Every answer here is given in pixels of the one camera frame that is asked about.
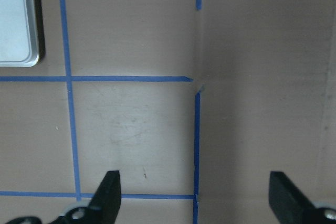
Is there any digital kitchen scale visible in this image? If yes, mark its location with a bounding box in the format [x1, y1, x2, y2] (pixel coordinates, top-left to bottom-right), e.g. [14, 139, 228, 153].
[1, 0, 46, 68]

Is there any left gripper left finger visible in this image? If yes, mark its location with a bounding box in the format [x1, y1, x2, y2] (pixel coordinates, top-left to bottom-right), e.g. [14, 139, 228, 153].
[5, 170, 122, 224]

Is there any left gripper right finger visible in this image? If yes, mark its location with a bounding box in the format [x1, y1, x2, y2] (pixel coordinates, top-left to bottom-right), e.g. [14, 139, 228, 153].
[269, 171, 335, 223]

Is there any brown paper table cover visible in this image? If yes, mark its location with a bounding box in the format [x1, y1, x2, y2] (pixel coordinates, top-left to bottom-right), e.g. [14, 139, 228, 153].
[1, 0, 335, 223]

